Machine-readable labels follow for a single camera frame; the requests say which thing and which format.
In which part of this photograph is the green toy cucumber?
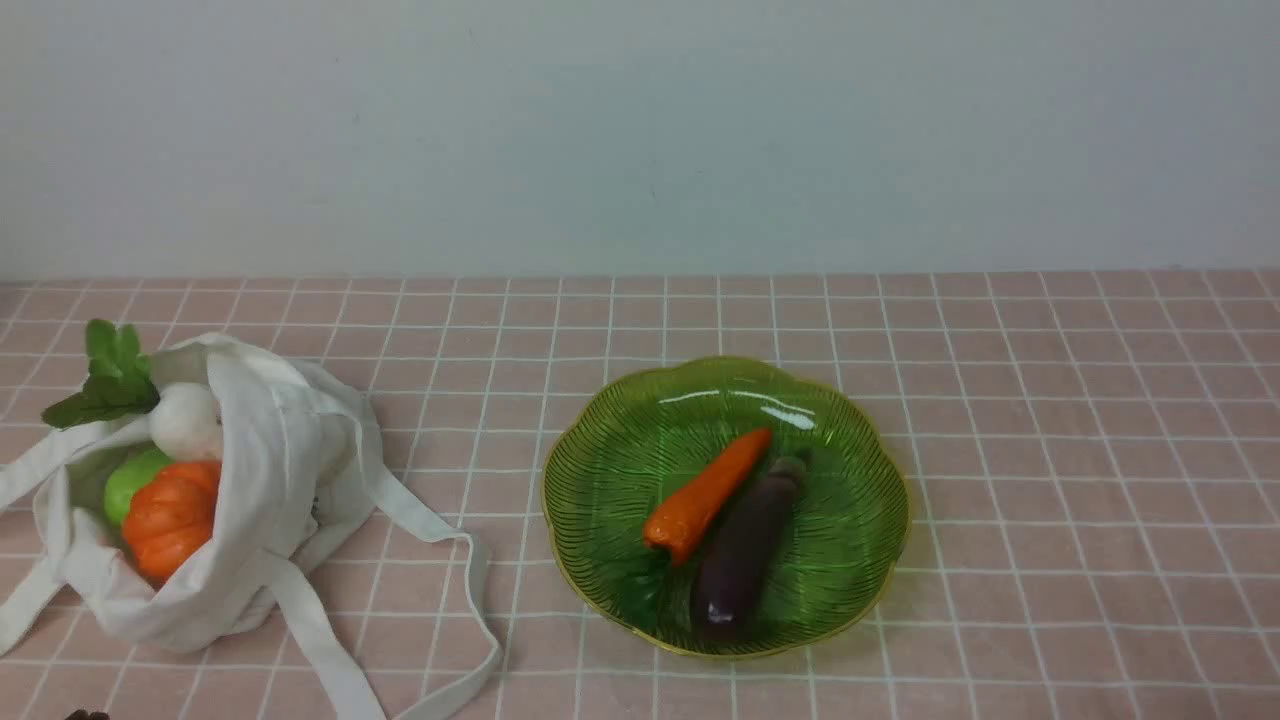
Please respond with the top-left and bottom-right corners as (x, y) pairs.
(102, 446), (173, 530)

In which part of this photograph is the orange toy carrot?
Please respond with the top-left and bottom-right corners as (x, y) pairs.
(643, 427), (773, 566)

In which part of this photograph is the white radish with leaves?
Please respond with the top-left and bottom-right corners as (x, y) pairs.
(41, 319), (224, 462)

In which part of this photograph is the white cloth tote bag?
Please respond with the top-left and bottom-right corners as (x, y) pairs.
(3, 333), (489, 719)

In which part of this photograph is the orange toy pumpkin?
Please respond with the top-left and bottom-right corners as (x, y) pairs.
(122, 461), (221, 588)

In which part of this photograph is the purple toy eggplant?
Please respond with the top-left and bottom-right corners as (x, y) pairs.
(690, 450), (812, 642)

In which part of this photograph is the green glass plate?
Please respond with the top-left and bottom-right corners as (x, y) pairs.
(541, 356), (913, 660)

